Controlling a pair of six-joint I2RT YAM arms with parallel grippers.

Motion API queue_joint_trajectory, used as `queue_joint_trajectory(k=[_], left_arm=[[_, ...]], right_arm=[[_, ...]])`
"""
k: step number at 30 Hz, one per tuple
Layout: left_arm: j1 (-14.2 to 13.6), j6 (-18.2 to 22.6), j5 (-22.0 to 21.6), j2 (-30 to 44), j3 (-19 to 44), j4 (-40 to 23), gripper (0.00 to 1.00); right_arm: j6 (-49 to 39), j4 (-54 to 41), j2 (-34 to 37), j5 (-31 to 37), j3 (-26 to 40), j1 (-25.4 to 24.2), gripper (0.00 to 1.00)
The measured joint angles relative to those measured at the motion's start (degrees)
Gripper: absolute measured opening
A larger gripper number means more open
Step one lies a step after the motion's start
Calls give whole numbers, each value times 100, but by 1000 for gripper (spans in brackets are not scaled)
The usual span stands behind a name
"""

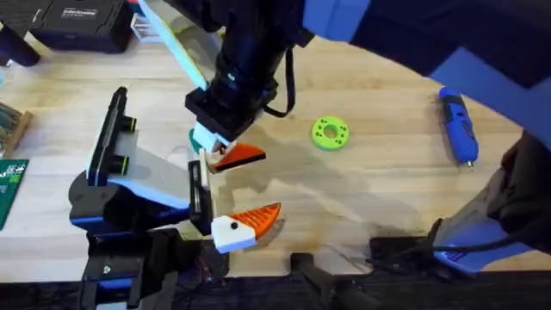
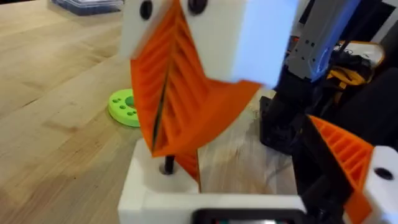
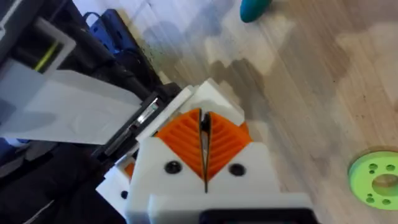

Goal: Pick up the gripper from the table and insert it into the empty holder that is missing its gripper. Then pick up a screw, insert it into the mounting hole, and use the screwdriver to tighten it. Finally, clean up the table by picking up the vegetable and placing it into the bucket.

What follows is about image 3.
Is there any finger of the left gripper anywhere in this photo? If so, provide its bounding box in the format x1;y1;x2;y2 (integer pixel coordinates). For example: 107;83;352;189
178;77;246;126

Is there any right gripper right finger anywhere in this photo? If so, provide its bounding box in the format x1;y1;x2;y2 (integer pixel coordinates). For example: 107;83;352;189
205;111;281;194

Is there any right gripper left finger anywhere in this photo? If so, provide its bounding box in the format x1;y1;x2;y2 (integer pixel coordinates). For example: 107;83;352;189
126;108;207;216

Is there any teal toy vegetable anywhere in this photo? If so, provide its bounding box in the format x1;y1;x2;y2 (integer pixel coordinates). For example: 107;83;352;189
239;0;273;24

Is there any green disc with holes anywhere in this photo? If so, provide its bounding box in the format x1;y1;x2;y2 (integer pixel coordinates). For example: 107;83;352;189
347;150;398;211

